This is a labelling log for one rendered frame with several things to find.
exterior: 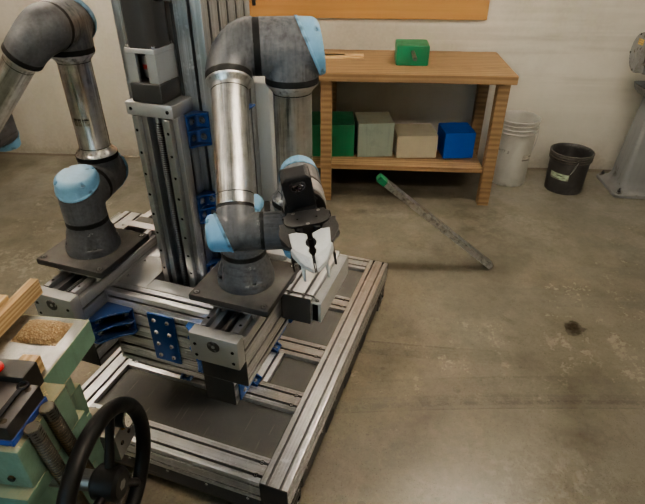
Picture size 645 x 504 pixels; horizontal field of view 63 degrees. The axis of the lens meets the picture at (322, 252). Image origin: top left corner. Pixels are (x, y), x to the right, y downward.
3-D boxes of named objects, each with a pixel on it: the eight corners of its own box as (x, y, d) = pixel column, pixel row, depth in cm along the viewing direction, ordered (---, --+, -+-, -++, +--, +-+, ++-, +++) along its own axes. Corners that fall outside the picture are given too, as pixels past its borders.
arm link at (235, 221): (194, 4, 103) (203, 248, 95) (250, 3, 104) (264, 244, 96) (202, 38, 115) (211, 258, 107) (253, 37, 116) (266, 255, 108)
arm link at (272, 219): (265, 244, 109) (261, 197, 103) (318, 241, 110) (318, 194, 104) (266, 265, 102) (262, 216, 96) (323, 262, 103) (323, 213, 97)
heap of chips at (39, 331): (55, 346, 107) (53, 339, 106) (10, 341, 108) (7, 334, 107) (73, 323, 112) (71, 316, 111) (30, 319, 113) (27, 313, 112)
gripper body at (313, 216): (339, 266, 82) (330, 228, 93) (333, 219, 78) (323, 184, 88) (291, 274, 82) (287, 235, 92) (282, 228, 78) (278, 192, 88)
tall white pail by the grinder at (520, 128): (532, 188, 371) (548, 124, 346) (488, 187, 373) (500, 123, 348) (522, 171, 396) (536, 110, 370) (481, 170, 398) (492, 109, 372)
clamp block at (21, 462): (33, 491, 83) (15, 455, 78) (-45, 481, 84) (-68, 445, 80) (81, 416, 95) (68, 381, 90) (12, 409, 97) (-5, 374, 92)
